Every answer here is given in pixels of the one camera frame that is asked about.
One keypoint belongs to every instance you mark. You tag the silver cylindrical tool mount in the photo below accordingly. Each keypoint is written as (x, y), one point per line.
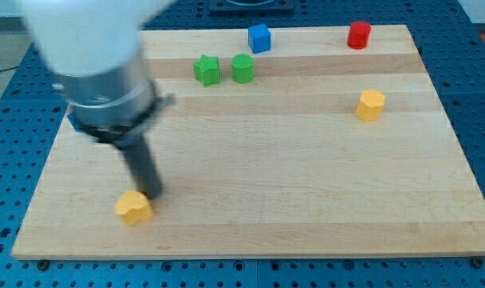
(116, 105)

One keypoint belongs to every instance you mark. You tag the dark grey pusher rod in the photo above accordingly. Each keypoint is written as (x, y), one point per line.
(139, 160)

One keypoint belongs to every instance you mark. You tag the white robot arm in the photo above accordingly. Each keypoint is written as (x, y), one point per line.
(94, 50)

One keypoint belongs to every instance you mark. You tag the yellow hexagon block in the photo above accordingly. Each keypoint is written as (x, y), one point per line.
(370, 105)

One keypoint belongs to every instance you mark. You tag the yellow heart block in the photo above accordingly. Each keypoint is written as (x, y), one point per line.
(133, 207)

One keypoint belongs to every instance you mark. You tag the green star block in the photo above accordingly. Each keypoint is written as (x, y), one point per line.
(207, 70)

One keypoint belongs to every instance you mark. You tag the green cylinder block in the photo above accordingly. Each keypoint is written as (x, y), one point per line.
(242, 68)

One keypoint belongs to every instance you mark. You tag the blue cube block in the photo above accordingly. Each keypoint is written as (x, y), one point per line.
(259, 38)

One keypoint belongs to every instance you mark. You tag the wooden board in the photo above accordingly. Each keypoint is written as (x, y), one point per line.
(280, 167)

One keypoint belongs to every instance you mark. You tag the red cylinder block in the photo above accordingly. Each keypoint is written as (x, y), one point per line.
(358, 35)

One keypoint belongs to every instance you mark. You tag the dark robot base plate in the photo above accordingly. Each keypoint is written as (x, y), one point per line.
(250, 6)

